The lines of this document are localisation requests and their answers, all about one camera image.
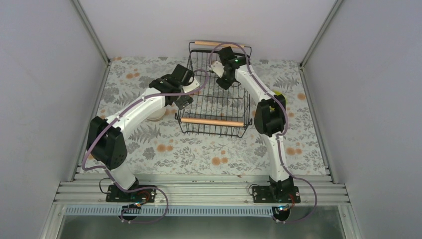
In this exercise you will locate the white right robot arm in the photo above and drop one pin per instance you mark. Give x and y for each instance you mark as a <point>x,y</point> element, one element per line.
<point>270,118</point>

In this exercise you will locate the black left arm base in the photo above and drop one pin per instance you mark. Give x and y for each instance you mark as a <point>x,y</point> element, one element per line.
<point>142,194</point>

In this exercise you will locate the lime green bowl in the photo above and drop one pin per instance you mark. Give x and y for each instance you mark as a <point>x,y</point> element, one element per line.
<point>280,97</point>

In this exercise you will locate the floral patterned table mat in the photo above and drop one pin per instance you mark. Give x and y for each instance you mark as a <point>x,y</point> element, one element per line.
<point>160,147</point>

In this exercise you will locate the cream floral bowl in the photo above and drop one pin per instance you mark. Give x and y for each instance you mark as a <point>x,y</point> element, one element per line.
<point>157,115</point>

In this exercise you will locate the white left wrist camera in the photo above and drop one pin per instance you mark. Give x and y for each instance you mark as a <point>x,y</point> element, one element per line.
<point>192,85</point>

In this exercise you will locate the aluminium front mounting rail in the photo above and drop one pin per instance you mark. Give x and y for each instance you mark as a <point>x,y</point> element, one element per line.
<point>203,190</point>

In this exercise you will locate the slotted grey cable duct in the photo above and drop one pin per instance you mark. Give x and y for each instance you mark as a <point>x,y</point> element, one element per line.
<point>176,211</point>

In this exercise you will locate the black wire dish rack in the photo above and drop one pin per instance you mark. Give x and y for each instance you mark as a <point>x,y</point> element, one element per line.
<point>213,102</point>

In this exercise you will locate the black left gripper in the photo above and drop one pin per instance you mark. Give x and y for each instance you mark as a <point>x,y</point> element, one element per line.
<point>182,103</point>

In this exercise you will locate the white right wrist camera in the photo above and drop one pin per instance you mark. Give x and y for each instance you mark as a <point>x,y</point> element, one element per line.
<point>217,68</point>

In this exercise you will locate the aluminium frame rail left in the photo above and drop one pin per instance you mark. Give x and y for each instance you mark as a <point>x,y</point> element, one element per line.
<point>74,73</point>

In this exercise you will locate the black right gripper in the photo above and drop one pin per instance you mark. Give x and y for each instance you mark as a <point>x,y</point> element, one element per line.
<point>225,85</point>

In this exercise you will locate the aluminium frame rail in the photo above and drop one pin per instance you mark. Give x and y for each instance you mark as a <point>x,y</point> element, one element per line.
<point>74,73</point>
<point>347,215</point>

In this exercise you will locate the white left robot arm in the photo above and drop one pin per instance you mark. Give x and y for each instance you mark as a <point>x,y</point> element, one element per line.
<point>107,137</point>

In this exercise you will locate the aluminium frame rail right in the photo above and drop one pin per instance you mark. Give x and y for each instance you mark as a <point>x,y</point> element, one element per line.
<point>347,215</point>

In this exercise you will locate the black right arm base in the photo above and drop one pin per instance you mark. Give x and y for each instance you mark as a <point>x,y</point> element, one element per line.
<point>281,191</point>

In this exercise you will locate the near wooden rack handle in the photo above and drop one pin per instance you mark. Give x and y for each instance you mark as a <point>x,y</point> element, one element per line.
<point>213,122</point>

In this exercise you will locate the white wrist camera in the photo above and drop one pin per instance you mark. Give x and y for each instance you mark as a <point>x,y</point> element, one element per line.
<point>217,68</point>
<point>192,85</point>

